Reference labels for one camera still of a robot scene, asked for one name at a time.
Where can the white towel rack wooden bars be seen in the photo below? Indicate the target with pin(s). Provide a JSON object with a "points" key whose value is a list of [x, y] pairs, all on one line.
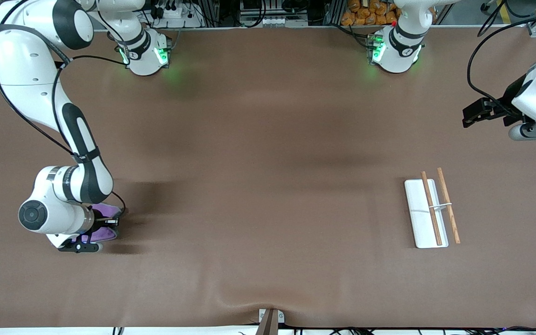
{"points": [[424, 223]]}

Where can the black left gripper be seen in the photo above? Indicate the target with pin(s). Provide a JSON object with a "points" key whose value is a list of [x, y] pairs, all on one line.
{"points": [[505, 106]]}

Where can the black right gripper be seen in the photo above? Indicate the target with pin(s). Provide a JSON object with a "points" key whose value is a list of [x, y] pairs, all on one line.
{"points": [[99, 220]]}

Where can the metal bracket with brown post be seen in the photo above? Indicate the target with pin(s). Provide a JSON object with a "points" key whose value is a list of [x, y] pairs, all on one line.
{"points": [[270, 323]]}

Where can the orange snack packet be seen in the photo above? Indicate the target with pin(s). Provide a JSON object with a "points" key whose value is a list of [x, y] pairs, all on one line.
{"points": [[386, 11], [371, 18], [348, 18], [355, 5]]}

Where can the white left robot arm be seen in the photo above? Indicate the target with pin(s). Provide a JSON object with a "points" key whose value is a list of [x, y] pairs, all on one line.
{"points": [[400, 51]]}

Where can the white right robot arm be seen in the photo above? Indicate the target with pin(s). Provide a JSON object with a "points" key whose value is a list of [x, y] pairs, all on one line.
{"points": [[26, 60]]}

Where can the purple and grey towel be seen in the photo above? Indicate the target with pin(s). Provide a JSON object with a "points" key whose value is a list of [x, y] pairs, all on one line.
{"points": [[105, 235]]}

